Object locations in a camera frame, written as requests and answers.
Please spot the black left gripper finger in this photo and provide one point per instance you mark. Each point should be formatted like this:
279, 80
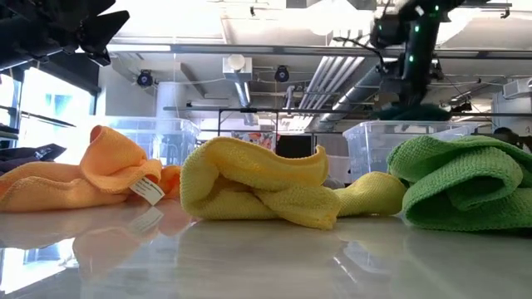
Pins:
101, 31
99, 57

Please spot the green microfiber towel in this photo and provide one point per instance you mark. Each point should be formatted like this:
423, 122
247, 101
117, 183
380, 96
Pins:
457, 166

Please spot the orange microfiber towel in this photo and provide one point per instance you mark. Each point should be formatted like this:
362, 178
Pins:
108, 166

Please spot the dark purple towel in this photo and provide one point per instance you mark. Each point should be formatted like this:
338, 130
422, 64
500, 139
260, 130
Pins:
21, 155

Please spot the yellow microfiber towel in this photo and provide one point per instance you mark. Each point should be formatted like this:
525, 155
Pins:
249, 166

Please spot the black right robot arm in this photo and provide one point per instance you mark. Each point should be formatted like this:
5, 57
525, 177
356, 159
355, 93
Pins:
420, 41

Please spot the black ceiling spotlight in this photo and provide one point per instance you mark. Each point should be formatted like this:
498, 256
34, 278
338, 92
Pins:
461, 107

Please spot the black round ceiling device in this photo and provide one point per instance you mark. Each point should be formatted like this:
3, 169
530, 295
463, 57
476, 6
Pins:
282, 74
144, 78

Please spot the clear plastic bin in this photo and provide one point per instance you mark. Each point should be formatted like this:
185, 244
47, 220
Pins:
370, 149
174, 137

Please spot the person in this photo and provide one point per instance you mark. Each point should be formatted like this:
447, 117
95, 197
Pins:
505, 133

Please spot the long ceiling beam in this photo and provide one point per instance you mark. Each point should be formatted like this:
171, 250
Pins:
291, 50

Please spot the black monitor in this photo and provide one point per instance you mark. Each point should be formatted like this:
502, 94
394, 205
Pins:
293, 146

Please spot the floral printed box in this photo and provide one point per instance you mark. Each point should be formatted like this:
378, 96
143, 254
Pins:
259, 140

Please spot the silver ventilation duct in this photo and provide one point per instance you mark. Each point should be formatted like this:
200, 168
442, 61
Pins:
353, 97

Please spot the white wall unit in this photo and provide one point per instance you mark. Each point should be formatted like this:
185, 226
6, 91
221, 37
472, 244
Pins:
517, 88

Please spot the black metal rack frame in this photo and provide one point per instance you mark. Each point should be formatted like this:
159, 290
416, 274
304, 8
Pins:
249, 110

